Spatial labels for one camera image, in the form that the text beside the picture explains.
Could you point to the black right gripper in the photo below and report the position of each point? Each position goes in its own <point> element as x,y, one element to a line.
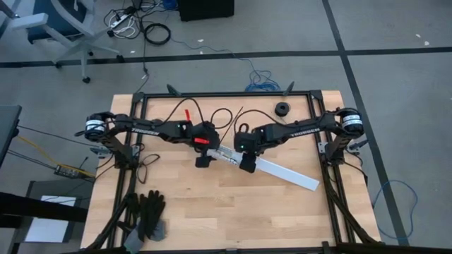
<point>250,141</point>

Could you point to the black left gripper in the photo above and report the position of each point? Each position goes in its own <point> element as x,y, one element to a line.
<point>206,135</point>

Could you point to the white raceway cover strip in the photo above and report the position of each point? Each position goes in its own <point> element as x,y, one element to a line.
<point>282,173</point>

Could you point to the black zip tie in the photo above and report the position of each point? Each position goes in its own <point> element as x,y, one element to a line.
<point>231,125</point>

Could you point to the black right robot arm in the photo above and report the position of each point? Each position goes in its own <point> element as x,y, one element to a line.
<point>307,128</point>

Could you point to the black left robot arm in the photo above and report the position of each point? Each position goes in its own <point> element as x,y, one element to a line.
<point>141,128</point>

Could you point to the black work glove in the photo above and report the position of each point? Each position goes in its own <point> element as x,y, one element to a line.
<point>152,211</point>
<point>133,240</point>

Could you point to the small black electronics box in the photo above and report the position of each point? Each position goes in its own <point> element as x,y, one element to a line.
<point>65,171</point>

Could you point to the black computer case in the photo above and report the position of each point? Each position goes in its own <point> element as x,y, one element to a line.
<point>205,8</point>

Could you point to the white power strip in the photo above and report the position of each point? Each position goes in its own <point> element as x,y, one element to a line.
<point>120,20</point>

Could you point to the white paper sheet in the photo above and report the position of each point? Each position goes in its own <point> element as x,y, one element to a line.
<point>49,229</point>

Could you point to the grey cabinet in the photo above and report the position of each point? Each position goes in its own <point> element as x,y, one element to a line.
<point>35,187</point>

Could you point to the black flat crossbar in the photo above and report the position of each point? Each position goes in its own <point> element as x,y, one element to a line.
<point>35,208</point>

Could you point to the black side desk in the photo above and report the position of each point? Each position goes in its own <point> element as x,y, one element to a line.
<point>8,130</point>

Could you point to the grey office chair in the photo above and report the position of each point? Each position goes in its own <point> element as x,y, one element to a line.
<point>56,17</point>

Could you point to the black aluminium frame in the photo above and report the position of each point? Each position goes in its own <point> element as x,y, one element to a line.
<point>261,93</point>

